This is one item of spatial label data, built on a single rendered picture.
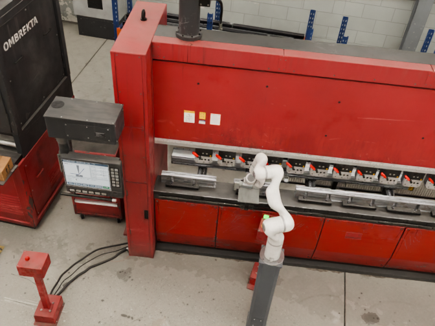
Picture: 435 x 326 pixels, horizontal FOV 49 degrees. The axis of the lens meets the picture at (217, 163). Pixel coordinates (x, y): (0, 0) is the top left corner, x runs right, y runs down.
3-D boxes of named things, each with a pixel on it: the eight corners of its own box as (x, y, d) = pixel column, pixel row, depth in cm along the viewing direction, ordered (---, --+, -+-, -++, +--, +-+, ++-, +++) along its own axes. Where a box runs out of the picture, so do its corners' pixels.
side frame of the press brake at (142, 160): (128, 255, 483) (109, 51, 330) (145, 195, 547) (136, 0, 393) (153, 259, 483) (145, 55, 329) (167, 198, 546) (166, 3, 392)
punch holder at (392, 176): (378, 183, 415) (384, 169, 404) (377, 176, 421) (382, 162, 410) (395, 185, 414) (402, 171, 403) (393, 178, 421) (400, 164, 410)
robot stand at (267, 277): (265, 334, 430) (282, 267, 363) (245, 329, 432) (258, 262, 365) (267, 315, 443) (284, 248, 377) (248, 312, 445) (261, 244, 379)
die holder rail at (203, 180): (161, 182, 441) (160, 174, 434) (162, 177, 445) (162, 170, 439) (215, 187, 439) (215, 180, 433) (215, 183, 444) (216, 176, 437)
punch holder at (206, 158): (194, 162, 419) (195, 148, 408) (195, 156, 425) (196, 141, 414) (211, 164, 418) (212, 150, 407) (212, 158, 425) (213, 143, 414)
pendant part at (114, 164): (66, 191, 374) (59, 157, 350) (71, 181, 383) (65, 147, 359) (123, 199, 372) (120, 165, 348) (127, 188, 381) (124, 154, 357)
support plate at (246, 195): (237, 202, 412) (237, 200, 412) (239, 180, 432) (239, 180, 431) (258, 204, 412) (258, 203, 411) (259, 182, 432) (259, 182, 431)
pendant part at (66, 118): (60, 200, 385) (41, 115, 328) (70, 179, 403) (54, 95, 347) (122, 209, 383) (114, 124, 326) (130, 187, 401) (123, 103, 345)
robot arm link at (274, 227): (285, 245, 356) (290, 224, 340) (262, 249, 351) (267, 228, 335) (279, 233, 364) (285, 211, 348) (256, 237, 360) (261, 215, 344)
